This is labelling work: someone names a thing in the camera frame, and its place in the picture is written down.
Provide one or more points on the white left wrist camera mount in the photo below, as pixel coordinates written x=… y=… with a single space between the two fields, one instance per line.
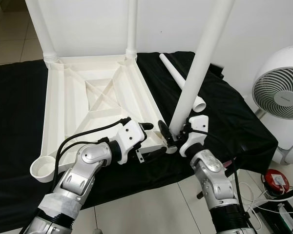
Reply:
x=129 y=136

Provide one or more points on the black table cloth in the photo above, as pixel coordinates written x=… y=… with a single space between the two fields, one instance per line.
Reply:
x=234 y=136

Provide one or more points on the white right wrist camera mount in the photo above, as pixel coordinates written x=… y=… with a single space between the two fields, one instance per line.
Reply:
x=193 y=129

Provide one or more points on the white standing fan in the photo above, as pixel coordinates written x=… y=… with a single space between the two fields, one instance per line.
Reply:
x=278 y=92

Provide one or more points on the white green plastic tool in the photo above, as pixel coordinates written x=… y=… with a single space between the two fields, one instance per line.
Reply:
x=285 y=214

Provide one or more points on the black metal floor rack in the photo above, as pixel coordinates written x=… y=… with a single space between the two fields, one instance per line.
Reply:
x=271 y=224

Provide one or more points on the pink white round stool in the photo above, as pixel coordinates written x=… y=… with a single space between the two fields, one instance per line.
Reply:
x=231 y=164

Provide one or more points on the black metal stand pole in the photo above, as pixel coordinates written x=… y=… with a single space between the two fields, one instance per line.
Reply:
x=200 y=195

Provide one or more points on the white plastic children table top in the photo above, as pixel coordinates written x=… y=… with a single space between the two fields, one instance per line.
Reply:
x=78 y=97

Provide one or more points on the red floor object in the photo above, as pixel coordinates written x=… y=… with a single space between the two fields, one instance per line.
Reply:
x=278 y=181

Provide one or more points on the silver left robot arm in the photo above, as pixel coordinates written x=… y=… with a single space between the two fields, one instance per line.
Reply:
x=78 y=175

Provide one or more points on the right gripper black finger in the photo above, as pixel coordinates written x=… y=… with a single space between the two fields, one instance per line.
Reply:
x=164 y=130

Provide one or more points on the white plastic table leg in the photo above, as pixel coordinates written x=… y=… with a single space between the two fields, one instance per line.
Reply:
x=199 y=103
x=132 y=24
x=205 y=58
x=41 y=29

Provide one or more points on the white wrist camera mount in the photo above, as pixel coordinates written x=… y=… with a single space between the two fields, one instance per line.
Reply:
x=129 y=136
x=193 y=129

